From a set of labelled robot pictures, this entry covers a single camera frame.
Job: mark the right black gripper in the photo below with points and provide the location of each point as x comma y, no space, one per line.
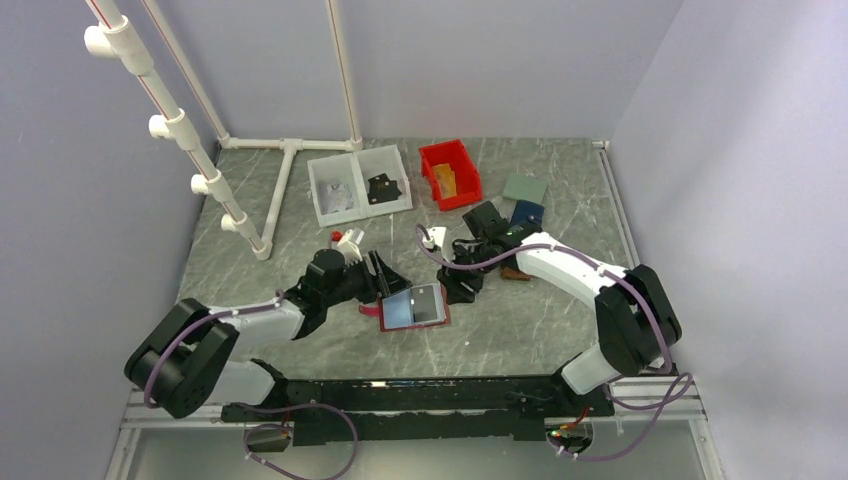
459,293

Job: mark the brown card holder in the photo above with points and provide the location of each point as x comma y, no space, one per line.
514,275

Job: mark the blue card holder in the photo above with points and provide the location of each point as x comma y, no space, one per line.
527,211

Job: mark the black credit card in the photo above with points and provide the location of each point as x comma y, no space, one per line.
381,184

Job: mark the red plastic bin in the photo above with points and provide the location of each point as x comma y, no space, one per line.
468,181

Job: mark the white divided tray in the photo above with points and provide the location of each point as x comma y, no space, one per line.
355,169

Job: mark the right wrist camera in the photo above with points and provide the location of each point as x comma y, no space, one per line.
434,238

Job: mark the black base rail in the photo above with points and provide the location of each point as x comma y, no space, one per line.
322,411

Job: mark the silver grey credit card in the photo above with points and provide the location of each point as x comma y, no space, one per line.
426,304

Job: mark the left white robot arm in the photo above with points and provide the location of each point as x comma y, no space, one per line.
189,358

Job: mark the orange card in bin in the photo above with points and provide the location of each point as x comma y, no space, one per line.
445,178

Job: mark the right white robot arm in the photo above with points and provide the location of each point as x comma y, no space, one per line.
635,322

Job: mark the green card holder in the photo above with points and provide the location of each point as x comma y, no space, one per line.
525,188

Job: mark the cards in white tray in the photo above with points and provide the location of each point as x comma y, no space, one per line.
336,197

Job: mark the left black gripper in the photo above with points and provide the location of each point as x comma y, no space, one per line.
389,281

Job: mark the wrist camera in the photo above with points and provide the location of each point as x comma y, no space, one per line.
434,238
348,244

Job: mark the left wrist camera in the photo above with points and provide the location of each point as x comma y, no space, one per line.
348,244

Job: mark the red card holder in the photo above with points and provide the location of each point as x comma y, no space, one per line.
394,313

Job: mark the white pvc pipe frame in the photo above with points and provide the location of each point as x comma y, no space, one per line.
114,36

